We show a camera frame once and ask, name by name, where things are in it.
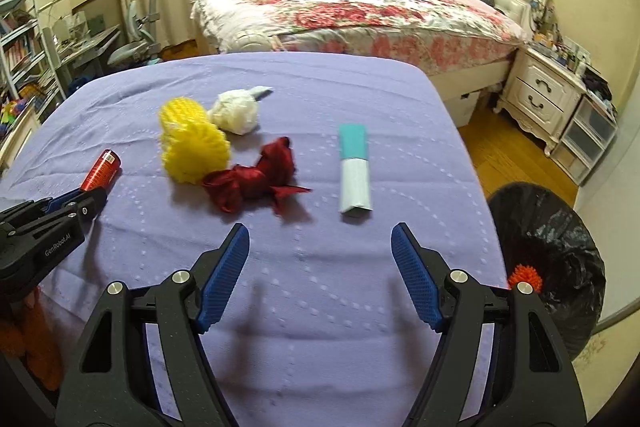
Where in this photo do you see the grey desk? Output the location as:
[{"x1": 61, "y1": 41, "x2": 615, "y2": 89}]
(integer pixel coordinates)
[{"x1": 52, "y1": 24, "x2": 123, "y2": 82}]

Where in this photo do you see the white storage box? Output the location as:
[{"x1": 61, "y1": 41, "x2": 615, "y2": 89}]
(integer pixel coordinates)
[{"x1": 440, "y1": 89, "x2": 483, "y2": 128}]

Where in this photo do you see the bin with black liner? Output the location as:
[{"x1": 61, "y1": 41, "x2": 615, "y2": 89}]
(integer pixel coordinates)
[{"x1": 486, "y1": 181, "x2": 607, "y2": 363}]

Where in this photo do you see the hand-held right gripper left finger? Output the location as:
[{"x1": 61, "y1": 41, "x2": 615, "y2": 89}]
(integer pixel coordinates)
[{"x1": 55, "y1": 223, "x2": 251, "y2": 427}]

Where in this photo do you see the small labelled can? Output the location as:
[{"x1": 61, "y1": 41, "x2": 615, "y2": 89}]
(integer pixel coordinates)
[{"x1": 81, "y1": 149, "x2": 122, "y2": 192}]

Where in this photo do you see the cluster of small bottles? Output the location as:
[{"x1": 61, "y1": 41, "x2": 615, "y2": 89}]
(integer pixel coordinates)
[{"x1": 532, "y1": 14, "x2": 593, "y2": 75}]

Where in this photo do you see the dark clothes pile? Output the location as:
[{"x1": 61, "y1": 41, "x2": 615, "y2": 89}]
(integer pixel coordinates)
[{"x1": 582, "y1": 67, "x2": 616, "y2": 108}]

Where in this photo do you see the teal and white carton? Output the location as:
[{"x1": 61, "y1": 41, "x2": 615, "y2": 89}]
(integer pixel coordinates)
[{"x1": 337, "y1": 123, "x2": 374, "y2": 215}]

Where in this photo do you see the white plastic wrapper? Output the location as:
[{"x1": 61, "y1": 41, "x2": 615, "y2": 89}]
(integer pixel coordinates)
[{"x1": 207, "y1": 86, "x2": 275, "y2": 136}]

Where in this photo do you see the orange foam fruit net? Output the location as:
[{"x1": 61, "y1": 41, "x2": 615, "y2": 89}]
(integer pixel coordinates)
[{"x1": 507, "y1": 263, "x2": 543, "y2": 294}]

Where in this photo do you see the white nightstand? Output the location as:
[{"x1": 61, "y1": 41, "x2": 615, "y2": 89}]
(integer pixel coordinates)
[{"x1": 495, "y1": 44, "x2": 588, "y2": 158}]

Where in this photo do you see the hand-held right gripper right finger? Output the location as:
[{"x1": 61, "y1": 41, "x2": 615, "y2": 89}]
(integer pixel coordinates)
[{"x1": 391, "y1": 222, "x2": 587, "y2": 427}]

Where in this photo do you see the person's orange clothing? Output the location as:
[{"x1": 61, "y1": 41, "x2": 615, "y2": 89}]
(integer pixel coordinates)
[{"x1": 0, "y1": 292, "x2": 63, "y2": 390}]

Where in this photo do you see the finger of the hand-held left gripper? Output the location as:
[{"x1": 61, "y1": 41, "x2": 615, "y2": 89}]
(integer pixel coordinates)
[
  {"x1": 0, "y1": 189, "x2": 88, "y2": 233},
  {"x1": 27, "y1": 186, "x2": 108, "y2": 238}
]

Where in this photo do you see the yellow foam fruit net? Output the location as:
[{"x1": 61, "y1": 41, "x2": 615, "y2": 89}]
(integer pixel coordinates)
[{"x1": 159, "y1": 97, "x2": 232, "y2": 185}]

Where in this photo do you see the dark red ribbon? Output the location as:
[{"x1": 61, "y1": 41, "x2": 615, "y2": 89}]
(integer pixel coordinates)
[{"x1": 201, "y1": 137, "x2": 313, "y2": 218}]

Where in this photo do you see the floral bedspread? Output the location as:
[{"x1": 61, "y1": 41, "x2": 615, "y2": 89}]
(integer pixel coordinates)
[{"x1": 191, "y1": 0, "x2": 531, "y2": 70}]

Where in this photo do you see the grey green chair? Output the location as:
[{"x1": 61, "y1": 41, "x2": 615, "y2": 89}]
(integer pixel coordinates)
[{"x1": 107, "y1": 0, "x2": 163, "y2": 68}]

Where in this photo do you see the white sliding wardrobe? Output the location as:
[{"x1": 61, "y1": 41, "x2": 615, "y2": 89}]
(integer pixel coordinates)
[{"x1": 575, "y1": 107, "x2": 640, "y2": 338}]

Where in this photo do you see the white bookshelf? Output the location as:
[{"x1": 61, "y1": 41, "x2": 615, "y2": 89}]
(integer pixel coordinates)
[{"x1": 0, "y1": 0, "x2": 71, "y2": 158}]

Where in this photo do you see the clear plastic drawer unit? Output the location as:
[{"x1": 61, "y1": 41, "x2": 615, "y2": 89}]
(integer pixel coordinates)
[{"x1": 555, "y1": 94, "x2": 618, "y2": 186}]

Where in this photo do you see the purple tablecloth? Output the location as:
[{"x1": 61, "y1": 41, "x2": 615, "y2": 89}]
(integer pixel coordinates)
[{"x1": 0, "y1": 52, "x2": 511, "y2": 427}]

